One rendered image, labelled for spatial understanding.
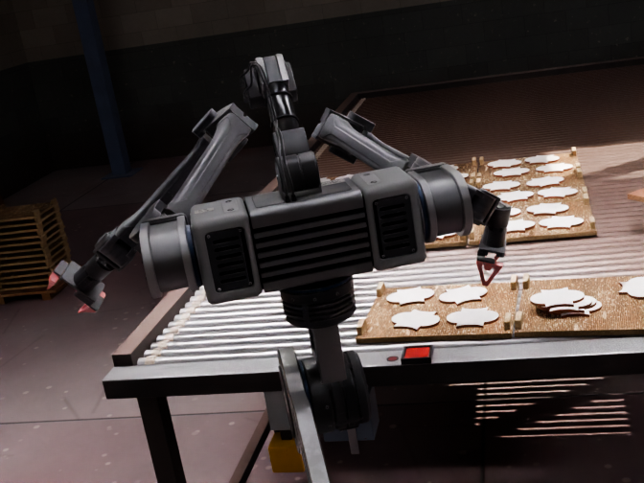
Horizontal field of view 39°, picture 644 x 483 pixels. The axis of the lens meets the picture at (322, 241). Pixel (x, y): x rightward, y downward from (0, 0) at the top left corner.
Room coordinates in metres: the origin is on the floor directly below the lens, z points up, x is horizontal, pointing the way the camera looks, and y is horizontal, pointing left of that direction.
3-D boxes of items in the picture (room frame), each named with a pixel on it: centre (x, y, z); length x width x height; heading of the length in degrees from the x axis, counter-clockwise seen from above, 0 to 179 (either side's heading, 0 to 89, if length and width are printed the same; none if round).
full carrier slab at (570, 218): (2.96, -0.72, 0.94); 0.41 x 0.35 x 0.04; 76
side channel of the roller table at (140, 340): (4.29, 0.11, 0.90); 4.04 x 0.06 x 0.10; 166
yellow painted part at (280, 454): (2.16, 0.18, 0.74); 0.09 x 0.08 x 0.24; 76
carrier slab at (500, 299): (2.32, -0.29, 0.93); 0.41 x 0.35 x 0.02; 72
